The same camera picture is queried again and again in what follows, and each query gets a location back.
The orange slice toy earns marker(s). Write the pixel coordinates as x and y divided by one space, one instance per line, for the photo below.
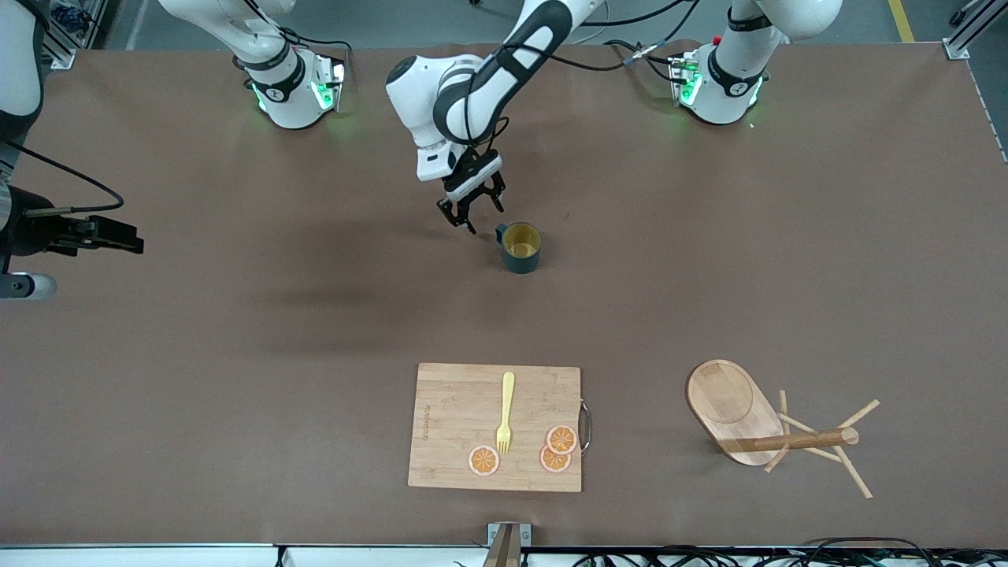
484 461
561 439
551 462

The aluminium frame post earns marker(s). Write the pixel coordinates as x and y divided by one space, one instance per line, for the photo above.
972 27

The yellow plastic fork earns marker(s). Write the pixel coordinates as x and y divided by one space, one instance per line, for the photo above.
506 409

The aluminium frame with clutter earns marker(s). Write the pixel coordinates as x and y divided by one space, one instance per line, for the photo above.
75 24

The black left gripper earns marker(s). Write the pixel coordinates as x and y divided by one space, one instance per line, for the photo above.
472 170

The wooden mug tree rack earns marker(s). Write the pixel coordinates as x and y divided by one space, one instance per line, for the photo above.
732 409

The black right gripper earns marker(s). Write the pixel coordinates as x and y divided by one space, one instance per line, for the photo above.
33 234

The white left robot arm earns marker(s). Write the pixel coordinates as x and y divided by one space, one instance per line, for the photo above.
441 87

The grey metal camera bracket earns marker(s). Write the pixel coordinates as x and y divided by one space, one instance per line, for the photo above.
508 543

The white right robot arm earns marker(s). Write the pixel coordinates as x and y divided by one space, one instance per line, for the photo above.
276 87

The dark teal cup yellow inside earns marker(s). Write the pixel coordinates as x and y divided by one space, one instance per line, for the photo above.
522 250

